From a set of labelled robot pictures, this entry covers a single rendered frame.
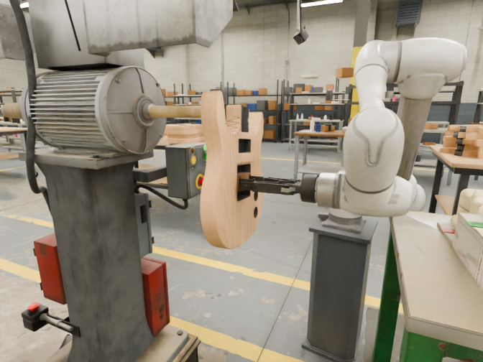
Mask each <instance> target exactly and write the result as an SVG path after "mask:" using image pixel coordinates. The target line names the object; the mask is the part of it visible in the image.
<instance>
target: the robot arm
mask: <svg viewBox="0 0 483 362"><path fill-rule="evenodd" d="M466 59H467V51H466V47H465V46H464V45H462V44H460V43H458V42H456V41H453V40H449V39H445V38H417V39H410V40H403V41H392V42H384V41H382V40H372V41H370V42H368V43H366V45H365V46H363V48H362V49H361V50H360V51H359V54H358V55H357V58H356V62H355V65H354V80H355V85H356V89H357V93H358V97H359V110H360V112H359V113H358V114H357V115H356V116H355V117H354V118H353V119H352V120H351V122H350V123H349V125H348V127H347V129H346V133H345V135H344V170H340V171H339V172H338V174H336V173H326V172H322V173H321V174H320V176H318V175H310V174H304V175H303V178H302V181H300V180H299V179H285V178H277V177H259V176H251V175H249V179H243V178H239V189H240V190H252V192H265V193H273V194H281V195H294V194H296V193H300V199H301V200H302V202H304V203H316V202H317V205H318V207H325V208H329V212H328V213H319V214H318V217H319V218H321V219H323V220H325V221H324V222H322V226H323V227H328V228H335V229H339V230H343V231H349V232H352V233H357V234H360V233H361V232H362V227H363V225H364V224H365V223H366V222H367V219H365V218H362V216H363V215H366V216H374V217H394V216H399V215H405V214H406V213H407V212H408V211H409V210H411V211H418V212H420V211H421V210H422V209H423V207H424V205H425V201H426V194H425V192H424V190H423V188H422V187H421V186H420V185H418V184H417V182H416V179H415V178H414V176H413V175H412V172H413V167H414V164H415V159H416V157H417V153H418V149H419V146H420V141H421V138H422V135H423V132H424V128H425V125H426V121H427V118H428V113H429V110H430V107H431V102H432V100H433V97H434V96H435V95H436V94H437V93H438V92H439V91H440V89H441V88H442V87H443V85H444V84H445V83H446V82H450V81H452V80H454V79H456V78H457V77H459V76H460V75H461V73H462V72H463V71H464V68H465V66H466ZM386 83H397V85H398V90H399V92H400V102H399V106H398V110H397V115H396V114H395V113H394V112H393V111H391V110H390V109H388V108H385V105H384V103H383V101H382V94H383V91H384V88H385V84H386Z"/></svg>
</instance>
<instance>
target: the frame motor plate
mask: <svg viewBox="0 0 483 362"><path fill-rule="evenodd" d="M54 149H58V148H56V147H54V148H48V149H37V150H35V151H34V162H36V163H43V164H55V165H62V166H68V167H80V168H86V169H93V170H100V169H103V168H107V167H113V166H117V165H120V164H126V163H130V162H135V161H139V160H142V159H148V158H151V157H154V152H153V149H152V150H151V151H149V152H147V153H144V154H128V155H124V156H120V157H112V158H109V157H100V156H99V155H98V154H96V155H93V156H87V155H79V154H63V153H55V152H54V151H53V150H54ZM18 155H19V160H20V161H24V162H26V151H25V152H18Z"/></svg>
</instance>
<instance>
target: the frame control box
mask: <svg viewBox="0 0 483 362"><path fill-rule="evenodd" d="M204 144H206V143H198V142H186V143H182V144H175V145H170V146H166V147H165V159H166V170H167V191H168V197H172V198H180V199H183V201H184V205H180V204H178V203H177V202H175V201H173V200H171V199H169V198H168V197H166V196H165V195H163V194H162V193H160V192H158V191H156V190H155V189H153V188H151V187H150V186H148V185H145V184H138V185H136V187H135V189H134V194H135V195H138V194H139V188H140V187H142V188H144V189H146V190H149V191H150V192H152V193H154V194H156V195H157V196H159V197H160V198H162V199H163V200H165V201H167V202H169V203H170V204H172V205H174V206H175V207H177V208H179V209H182V210H185V209H186V208H188V200H189V199H191V198H193V197H195V196H197V195H199V194H201V188H202V187H201V184H199V183H198V181H199V179H201V178H202V177H204V175H205V171H206V160H205V159H204V158H203V155H204V154H205V153H207V151H203V145H204ZM191 147H194V148H195V153H194V154H191V153H190V148H191ZM192 156H195V159H196V161H195V164H192V162H191V158H192Z"/></svg>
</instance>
